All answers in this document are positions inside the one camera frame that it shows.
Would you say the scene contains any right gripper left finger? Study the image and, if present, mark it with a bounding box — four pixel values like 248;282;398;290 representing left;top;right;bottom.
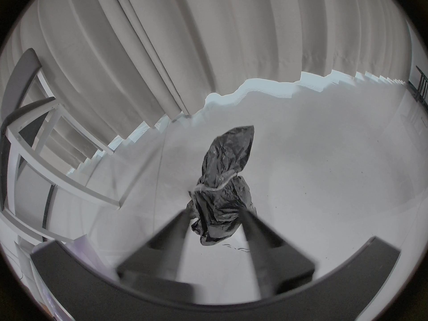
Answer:
115;209;196;305

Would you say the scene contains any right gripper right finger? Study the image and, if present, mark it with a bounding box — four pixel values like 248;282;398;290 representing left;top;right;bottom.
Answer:
238;209;316;298

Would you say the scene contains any black plastic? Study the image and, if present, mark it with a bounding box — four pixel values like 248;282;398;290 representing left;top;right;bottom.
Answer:
185;125;258;247

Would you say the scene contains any beige curtain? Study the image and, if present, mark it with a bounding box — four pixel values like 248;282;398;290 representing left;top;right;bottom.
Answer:
107;0;413;114
0;0;194;180

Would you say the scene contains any dark grey white chair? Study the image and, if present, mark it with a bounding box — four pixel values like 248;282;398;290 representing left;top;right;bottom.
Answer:
0;48;126;247

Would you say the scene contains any black metal rack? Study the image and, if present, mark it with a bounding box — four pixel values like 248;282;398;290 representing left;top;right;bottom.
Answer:
414;65;428;104

